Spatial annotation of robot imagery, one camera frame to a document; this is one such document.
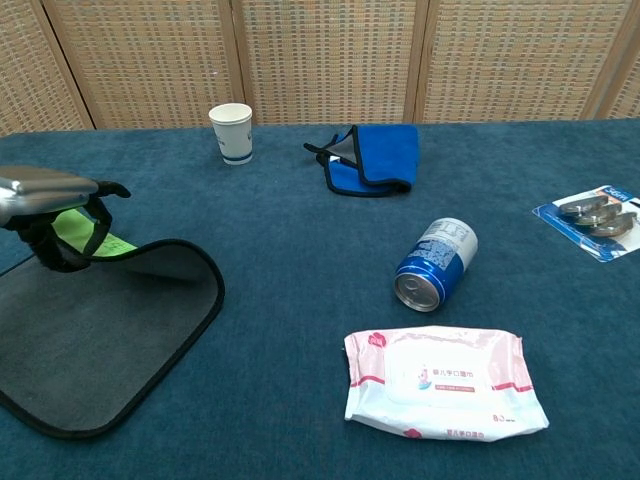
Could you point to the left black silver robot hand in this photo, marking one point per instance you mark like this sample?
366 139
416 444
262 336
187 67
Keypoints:
40 195

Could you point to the grey cloth mat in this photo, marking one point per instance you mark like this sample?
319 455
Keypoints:
100 340

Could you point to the folded blue cloth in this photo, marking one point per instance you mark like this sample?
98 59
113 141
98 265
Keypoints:
387 155

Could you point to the white paper cup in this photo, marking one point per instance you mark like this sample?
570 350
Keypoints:
232 135

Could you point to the teal carpet table cover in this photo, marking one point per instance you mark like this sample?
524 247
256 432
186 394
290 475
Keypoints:
300 250

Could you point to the woven bamboo folding screen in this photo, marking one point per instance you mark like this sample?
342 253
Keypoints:
325 55

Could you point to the blue silver drink can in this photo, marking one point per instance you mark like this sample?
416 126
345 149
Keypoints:
440 255

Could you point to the white pink wet wipes pack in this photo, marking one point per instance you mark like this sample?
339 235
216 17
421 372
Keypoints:
440 380

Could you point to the blue blister pack of hooks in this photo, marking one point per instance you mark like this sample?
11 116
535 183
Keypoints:
595 220

